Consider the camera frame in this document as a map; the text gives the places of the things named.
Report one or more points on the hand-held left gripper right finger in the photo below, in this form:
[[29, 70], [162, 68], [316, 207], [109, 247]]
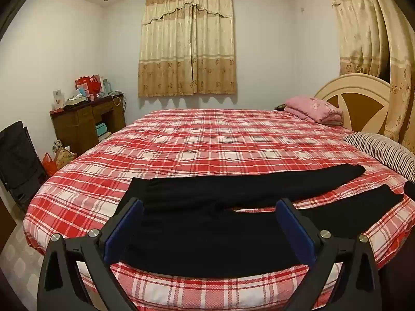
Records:
[[296, 230]]

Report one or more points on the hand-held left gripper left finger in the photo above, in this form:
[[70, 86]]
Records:
[[124, 230]]

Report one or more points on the black pants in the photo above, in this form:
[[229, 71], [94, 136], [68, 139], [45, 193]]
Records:
[[210, 233]]

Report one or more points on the plaid shopping bag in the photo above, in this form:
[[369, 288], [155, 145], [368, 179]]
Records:
[[63, 155]]

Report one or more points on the red plastic bag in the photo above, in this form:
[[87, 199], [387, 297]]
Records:
[[49, 167]]

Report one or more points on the stack of teal boxes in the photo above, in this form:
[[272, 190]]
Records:
[[102, 131]]

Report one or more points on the striped pillow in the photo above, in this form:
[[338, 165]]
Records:
[[382, 150]]

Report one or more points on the brown wooden desk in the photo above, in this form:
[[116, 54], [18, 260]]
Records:
[[81, 120]]

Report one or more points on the dark cloth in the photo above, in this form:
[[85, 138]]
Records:
[[410, 190]]

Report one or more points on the folded pink blanket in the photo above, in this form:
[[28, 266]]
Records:
[[313, 108]]

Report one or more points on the red plaid bed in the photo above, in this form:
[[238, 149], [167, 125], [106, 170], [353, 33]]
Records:
[[210, 142]]

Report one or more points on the white card box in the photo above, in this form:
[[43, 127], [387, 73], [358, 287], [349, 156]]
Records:
[[58, 98]]

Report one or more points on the red gift bag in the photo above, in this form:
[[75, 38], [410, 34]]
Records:
[[89, 84]]

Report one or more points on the cream wooden headboard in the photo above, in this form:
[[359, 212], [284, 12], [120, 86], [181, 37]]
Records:
[[353, 84]]

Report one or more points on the beige window curtain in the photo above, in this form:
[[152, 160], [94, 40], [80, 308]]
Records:
[[184, 48]]

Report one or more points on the large beige floral curtain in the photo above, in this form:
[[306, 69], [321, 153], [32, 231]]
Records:
[[369, 39]]

